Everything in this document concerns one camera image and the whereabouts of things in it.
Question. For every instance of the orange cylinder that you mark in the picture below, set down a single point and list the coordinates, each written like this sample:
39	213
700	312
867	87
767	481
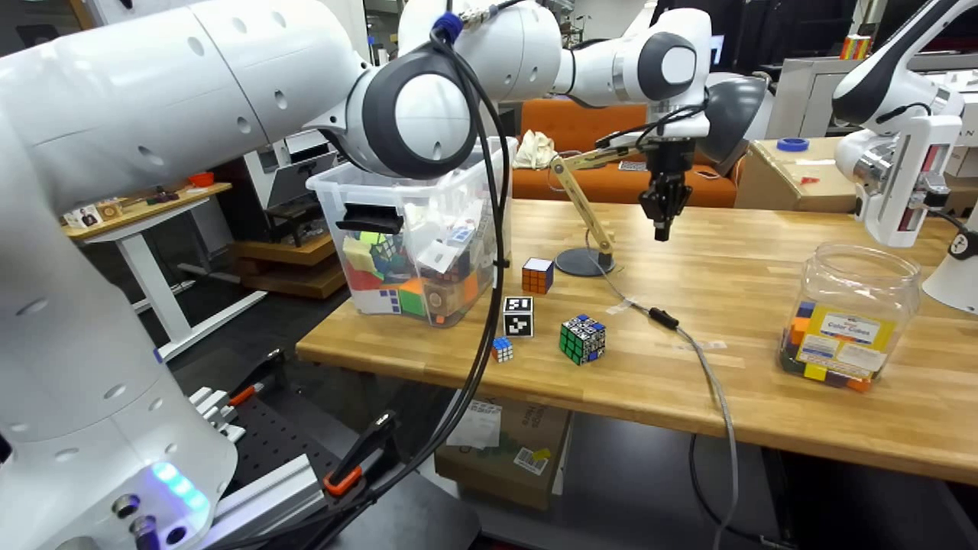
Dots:
856	46

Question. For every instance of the white curved base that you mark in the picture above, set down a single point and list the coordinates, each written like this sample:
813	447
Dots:
950	286

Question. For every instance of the wooden desk lamp gray shade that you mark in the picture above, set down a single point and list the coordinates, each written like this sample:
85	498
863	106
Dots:
591	224

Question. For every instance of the aluminium extrusion bar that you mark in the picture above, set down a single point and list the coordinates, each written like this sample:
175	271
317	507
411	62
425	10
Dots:
270	498

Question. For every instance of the black orange clamp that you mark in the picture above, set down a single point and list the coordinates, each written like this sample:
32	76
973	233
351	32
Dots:
268	367
363	452

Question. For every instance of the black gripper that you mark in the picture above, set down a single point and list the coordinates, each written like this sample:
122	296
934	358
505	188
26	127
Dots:
667	171

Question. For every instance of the white-legged wooden side desk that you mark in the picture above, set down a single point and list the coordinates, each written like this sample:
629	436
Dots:
153	271

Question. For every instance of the orange sofa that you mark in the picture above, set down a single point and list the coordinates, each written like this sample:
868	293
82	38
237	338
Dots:
569	127

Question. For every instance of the silver extrusion bracket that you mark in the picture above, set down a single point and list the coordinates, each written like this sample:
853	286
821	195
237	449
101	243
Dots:
215	407

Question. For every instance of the clear jar of colored blocks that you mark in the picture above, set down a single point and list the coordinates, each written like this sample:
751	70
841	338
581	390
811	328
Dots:
867	286

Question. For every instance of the white cube with dark tag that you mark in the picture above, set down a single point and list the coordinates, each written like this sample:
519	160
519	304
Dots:
446	250

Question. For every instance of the tan wooden box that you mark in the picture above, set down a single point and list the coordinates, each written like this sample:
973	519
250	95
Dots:
783	184

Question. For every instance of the black white equipment rack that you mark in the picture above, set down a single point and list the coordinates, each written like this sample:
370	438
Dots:
278	188

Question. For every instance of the pale yellow green cube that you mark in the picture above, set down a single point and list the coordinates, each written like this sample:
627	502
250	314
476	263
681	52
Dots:
365	250

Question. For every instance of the cardboard box with labels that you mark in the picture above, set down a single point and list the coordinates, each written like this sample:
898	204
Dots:
507	438

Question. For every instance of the red orange cube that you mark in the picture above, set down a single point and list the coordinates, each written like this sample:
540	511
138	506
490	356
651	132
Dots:
370	281

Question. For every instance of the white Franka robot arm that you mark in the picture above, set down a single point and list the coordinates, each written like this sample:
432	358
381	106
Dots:
80	407

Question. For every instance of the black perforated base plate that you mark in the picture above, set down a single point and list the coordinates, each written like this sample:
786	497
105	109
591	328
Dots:
408	519

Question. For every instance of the blue round lid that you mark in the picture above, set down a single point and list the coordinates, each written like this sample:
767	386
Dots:
792	143

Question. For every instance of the clear plastic storage bin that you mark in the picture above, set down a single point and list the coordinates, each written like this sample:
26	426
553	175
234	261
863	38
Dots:
446	224

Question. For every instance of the black white tag cube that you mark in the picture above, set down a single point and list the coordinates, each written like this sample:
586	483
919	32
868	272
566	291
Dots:
516	321

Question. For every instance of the small red tray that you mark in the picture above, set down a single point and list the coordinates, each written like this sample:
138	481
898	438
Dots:
204	179

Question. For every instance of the blue green stickered Rubik's cube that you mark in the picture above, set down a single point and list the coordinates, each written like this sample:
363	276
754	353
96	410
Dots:
581	343

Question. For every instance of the orange blue Rubik's cube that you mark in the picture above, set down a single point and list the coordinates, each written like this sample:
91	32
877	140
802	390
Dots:
535	276

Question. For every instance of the low wooden shelf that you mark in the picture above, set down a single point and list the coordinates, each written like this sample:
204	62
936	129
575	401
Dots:
292	279

